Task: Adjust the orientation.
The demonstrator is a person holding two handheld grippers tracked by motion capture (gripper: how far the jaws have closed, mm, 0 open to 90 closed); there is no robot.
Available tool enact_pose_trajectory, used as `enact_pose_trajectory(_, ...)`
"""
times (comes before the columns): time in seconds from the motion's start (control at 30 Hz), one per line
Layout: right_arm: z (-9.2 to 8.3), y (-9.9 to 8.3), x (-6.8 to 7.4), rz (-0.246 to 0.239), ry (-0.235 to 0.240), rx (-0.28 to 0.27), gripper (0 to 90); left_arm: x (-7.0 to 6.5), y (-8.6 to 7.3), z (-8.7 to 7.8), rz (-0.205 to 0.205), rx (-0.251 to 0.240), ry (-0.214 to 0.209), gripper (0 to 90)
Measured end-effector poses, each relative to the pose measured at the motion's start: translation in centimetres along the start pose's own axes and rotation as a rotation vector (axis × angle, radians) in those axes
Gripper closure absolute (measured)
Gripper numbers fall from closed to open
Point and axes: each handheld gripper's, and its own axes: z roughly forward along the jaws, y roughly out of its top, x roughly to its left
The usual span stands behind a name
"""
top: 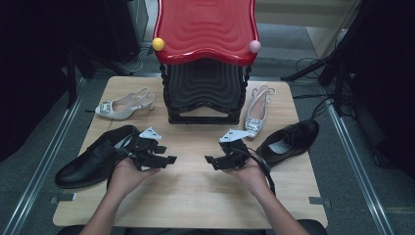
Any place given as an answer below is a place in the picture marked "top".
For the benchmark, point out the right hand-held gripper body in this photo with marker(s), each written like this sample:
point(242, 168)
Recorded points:
point(236, 153)

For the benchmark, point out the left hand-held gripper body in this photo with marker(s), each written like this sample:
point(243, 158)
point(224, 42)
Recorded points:
point(143, 147)

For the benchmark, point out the white buckled high-heel shoe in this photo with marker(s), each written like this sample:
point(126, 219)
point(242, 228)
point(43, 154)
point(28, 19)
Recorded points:
point(117, 112)
point(257, 111)

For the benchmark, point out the black leather dress shoe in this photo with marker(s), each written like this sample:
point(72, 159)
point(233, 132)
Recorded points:
point(303, 130)
point(88, 163)

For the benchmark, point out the red and black shoe rack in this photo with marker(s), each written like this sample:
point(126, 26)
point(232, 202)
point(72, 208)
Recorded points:
point(205, 29)

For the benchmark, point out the person's right hand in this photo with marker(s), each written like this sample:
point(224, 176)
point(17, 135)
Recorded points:
point(253, 178)

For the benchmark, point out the person's left hand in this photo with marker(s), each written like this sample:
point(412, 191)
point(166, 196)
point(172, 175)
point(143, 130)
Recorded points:
point(125, 178)

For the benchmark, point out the black metal stand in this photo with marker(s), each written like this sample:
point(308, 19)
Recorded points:
point(71, 84)

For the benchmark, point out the dark cabinet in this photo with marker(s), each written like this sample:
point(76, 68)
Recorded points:
point(124, 29)

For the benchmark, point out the black tripod stand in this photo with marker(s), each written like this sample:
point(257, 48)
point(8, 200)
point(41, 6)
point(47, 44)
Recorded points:
point(339, 91)

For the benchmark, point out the dark curtain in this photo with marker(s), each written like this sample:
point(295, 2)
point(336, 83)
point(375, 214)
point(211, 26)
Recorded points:
point(391, 81)
point(32, 65)

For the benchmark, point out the grey metal table bracket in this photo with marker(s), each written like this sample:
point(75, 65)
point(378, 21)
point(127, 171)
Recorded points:
point(319, 201)
point(63, 197)

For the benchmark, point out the metal floor rail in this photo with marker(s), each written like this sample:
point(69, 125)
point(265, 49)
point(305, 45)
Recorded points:
point(359, 169)
point(42, 169)

